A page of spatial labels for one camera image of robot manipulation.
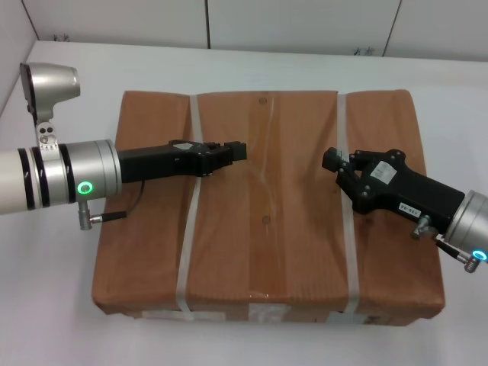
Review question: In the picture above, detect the white paper label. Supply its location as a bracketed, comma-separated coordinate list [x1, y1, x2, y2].
[247, 303, 291, 323]
[142, 310, 226, 323]

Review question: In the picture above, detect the black cable with silver plug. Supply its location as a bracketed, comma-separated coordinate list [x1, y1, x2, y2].
[78, 179, 146, 233]
[410, 216, 483, 274]

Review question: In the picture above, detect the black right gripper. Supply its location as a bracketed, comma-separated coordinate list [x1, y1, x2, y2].
[322, 147, 467, 234]

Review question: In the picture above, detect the white plastic packing strap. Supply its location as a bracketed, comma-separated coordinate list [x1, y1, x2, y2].
[336, 92, 362, 314]
[174, 93, 206, 322]

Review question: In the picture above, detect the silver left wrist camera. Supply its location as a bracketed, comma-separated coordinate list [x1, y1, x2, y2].
[19, 62, 82, 149]

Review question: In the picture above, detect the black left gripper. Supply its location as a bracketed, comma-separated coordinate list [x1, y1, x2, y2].
[117, 140, 249, 188]

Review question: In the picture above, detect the brown cardboard box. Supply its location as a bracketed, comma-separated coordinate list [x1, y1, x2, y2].
[91, 89, 447, 329]

